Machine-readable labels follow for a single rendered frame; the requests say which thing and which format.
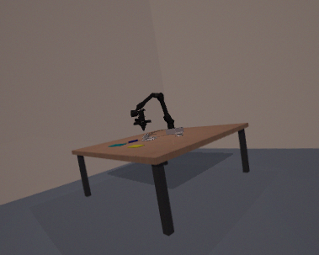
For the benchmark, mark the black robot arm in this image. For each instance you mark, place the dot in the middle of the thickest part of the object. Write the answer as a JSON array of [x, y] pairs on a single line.
[[167, 117]]

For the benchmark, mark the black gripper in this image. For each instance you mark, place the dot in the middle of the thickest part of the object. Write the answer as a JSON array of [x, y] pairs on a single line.
[[142, 122]]

